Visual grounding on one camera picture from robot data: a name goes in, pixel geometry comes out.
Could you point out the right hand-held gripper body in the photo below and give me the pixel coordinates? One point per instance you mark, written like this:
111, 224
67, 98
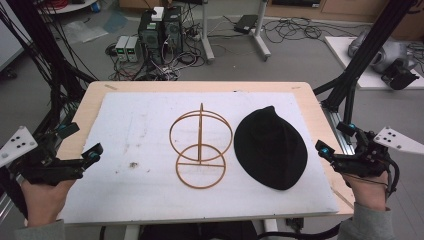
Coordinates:
366, 156

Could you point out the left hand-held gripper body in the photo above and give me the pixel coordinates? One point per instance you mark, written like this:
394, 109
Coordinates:
46, 168

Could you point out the person's left hand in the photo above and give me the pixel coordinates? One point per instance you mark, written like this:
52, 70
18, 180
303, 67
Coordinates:
43, 200

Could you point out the person's right hand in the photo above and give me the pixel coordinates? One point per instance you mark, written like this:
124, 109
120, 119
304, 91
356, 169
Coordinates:
368, 191

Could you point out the black felt hat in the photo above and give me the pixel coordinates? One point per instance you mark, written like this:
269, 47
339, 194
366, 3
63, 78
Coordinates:
270, 150

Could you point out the white foam mat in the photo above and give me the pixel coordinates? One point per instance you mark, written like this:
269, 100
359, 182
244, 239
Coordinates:
150, 133

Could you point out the black device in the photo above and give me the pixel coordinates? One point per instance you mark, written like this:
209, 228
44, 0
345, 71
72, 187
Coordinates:
398, 75

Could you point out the white platform board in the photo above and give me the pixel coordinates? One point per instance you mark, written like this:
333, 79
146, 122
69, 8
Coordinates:
340, 53

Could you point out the grey robot shell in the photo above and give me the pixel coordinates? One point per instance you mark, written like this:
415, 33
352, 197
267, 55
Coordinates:
390, 53

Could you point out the white table leg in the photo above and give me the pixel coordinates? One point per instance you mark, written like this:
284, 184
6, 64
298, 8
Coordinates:
132, 233
270, 225

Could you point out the grey power supply unit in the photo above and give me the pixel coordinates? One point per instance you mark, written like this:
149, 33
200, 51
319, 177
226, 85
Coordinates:
132, 48
121, 48

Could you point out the clear plastic sheet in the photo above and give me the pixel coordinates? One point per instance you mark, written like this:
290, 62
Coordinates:
85, 31

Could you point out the grey cabinet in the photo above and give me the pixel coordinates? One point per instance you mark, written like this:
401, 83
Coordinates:
8, 36

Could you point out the wooden cabinet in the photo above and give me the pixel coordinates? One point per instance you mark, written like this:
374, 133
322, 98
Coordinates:
350, 8

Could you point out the white round table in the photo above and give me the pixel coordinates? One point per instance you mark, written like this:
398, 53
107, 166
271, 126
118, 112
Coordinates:
73, 6

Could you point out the black computer tower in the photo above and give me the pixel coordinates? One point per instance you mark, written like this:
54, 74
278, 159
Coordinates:
150, 36
172, 30

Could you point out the white stand leg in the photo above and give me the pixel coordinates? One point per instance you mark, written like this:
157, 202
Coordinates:
260, 33
207, 33

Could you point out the person's legs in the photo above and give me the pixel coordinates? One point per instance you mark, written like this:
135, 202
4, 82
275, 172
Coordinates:
200, 232

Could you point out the flat black box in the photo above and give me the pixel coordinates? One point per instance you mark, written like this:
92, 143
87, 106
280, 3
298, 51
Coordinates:
246, 23

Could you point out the white box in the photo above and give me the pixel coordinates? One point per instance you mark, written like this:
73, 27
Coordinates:
157, 14

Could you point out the aluminium rail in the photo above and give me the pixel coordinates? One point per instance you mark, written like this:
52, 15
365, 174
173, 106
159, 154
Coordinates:
336, 126

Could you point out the black metal frame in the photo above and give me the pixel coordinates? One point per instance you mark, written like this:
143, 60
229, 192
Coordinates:
366, 50

